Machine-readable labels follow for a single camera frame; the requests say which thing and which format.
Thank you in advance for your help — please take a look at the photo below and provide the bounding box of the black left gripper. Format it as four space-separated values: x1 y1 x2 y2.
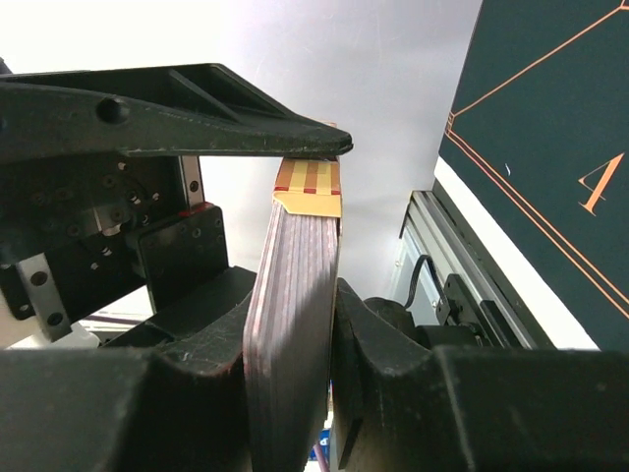
1 64 353 348

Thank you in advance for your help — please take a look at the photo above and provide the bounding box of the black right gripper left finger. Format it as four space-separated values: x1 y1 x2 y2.
0 265 259 472

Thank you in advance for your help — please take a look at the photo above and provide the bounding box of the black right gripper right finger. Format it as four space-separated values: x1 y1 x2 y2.
331 281 628 471

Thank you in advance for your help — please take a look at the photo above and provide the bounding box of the red-backed playing card deck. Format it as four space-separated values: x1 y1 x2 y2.
242 203 339 471

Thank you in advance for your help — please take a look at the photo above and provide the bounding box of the green poker table mat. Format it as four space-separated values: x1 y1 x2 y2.
435 1 628 351

